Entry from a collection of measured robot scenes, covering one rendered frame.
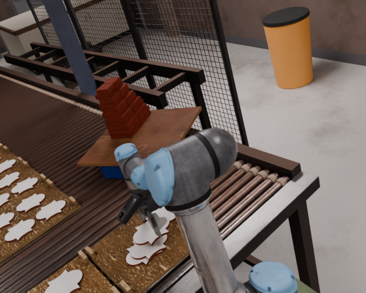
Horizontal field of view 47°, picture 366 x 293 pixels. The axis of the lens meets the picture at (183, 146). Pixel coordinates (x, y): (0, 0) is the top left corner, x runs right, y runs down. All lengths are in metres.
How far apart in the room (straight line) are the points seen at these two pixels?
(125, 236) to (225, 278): 0.75
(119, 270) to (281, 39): 3.22
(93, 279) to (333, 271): 1.48
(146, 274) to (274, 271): 0.54
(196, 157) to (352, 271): 1.83
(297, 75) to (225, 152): 3.60
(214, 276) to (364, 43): 3.96
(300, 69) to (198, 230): 3.63
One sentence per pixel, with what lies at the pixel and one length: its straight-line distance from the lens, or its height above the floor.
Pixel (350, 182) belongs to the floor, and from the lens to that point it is 3.19.
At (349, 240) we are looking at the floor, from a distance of 2.78.
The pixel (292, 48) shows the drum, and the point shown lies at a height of 0.45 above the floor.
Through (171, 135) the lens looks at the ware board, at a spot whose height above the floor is 1.04.
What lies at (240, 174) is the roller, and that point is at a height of 0.91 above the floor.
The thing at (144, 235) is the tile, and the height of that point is 1.00.
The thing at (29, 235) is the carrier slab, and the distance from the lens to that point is 2.00.
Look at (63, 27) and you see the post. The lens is 3.09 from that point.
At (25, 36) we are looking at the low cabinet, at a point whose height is 0.69.
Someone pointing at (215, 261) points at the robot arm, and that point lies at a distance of 1.01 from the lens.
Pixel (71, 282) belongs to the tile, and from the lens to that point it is 1.64.
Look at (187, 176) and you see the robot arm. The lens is 0.90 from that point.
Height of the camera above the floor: 2.00
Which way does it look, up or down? 30 degrees down
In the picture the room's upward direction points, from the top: 18 degrees counter-clockwise
